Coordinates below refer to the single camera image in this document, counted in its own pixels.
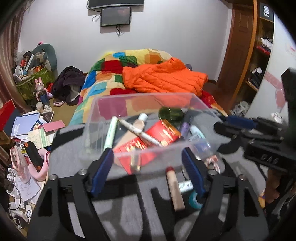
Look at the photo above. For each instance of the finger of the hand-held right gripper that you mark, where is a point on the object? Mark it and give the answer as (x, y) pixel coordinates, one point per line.
(229, 132)
(238, 121)

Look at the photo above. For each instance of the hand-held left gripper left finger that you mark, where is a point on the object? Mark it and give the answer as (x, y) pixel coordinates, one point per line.
(101, 171)

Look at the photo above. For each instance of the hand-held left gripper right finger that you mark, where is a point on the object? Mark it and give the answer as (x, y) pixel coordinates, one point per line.
(192, 173)

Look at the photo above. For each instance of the clear bottle with blue cap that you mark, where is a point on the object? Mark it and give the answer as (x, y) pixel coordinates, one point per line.
(196, 136)

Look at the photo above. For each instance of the white gauze roll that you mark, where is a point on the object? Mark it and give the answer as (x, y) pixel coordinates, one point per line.
(135, 163)

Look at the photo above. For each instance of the pale green marker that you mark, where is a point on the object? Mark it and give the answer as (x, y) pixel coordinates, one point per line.
(111, 132)

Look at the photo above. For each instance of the dark purple small bottle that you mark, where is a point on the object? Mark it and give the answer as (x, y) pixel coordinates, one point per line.
(185, 128)

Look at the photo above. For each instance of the red paper packet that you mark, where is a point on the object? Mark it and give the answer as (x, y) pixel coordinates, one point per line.
(161, 133)

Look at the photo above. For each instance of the white pen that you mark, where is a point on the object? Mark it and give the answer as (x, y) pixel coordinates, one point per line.
(138, 133)

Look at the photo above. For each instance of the beige tube white cap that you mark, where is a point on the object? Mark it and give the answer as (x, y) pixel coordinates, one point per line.
(138, 125)

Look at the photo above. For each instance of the green spray bottle black cap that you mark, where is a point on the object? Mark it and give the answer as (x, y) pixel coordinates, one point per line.
(171, 113)

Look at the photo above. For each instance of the clear plastic storage box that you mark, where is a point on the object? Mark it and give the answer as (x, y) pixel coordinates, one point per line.
(104, 104)

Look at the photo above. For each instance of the person's right hand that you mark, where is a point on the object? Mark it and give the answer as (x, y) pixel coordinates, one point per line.
(272, 185)

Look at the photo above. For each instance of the white sneakers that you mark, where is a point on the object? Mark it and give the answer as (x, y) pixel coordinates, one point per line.
(241, 107)

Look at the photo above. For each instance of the white green labelled marker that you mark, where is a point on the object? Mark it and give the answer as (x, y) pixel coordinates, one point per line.
(185, 186)

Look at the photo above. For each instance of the braided pink hairband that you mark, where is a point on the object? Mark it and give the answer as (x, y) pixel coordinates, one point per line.
(211, 161)

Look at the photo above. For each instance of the beige concealer stick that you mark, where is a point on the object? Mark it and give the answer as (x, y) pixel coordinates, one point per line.
(175, 192)

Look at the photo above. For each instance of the teal tape roll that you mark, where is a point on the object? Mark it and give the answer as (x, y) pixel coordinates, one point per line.
(193, 201)

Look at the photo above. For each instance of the dark folded clothes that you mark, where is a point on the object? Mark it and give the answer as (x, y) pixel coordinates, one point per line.
(256, 76)

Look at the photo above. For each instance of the pink headband object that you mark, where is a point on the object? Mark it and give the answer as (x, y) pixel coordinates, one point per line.
(44, 169)

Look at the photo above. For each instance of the pink book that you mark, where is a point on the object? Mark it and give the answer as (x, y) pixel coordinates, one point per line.
(54, 127)

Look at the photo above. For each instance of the green white booklet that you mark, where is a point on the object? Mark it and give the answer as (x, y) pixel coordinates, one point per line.
(38, 139)

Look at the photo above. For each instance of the wooden door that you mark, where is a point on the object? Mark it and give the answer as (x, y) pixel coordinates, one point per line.
(240, 46)

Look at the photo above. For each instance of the white paper sheets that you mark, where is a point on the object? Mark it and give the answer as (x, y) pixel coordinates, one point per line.
(25, 191)

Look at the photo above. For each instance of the pink slippers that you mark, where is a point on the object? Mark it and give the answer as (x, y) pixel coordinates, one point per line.
(59, 103)

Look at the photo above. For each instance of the pink pouch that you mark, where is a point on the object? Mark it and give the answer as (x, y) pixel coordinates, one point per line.
(19, 162)

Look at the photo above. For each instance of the orange down jacket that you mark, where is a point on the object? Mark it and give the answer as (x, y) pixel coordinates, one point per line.
(161, 76)

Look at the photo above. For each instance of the blue notebook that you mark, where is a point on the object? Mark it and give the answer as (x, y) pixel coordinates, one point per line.
(23, 125)

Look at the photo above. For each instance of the blue water bottle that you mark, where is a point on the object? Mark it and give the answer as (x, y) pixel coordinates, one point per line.
(45, 98)

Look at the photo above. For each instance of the wooden shelf unit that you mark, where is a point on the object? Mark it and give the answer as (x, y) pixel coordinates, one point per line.
(266, 30)

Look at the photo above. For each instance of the dark clothes pile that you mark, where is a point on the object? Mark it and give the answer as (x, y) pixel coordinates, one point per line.
(67, 78)

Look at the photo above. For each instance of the colourful patchwork quilt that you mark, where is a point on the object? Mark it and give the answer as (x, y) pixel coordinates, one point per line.
(106, 69)

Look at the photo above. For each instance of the pink bunny toy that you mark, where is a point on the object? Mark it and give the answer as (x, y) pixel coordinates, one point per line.
(39, 85)

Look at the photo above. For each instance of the red box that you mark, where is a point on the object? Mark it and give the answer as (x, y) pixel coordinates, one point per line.
(7, 111)

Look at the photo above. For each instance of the black box white print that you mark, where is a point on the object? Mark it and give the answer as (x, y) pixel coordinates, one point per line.
(266, 12)

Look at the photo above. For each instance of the green storage basket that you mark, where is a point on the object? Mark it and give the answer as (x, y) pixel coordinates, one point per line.
(25, 87)

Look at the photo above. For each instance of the grey green neck pillow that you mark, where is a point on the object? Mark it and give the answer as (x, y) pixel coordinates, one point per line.
(52, 58)

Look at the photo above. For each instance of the striped pink beige curtain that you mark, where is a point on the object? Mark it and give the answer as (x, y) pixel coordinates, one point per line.
(7, 76)

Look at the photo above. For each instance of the small wall monitor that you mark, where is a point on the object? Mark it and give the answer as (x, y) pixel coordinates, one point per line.
(115, 16)

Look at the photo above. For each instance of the wall television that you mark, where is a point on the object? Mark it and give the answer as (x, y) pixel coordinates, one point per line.
(115, 2)

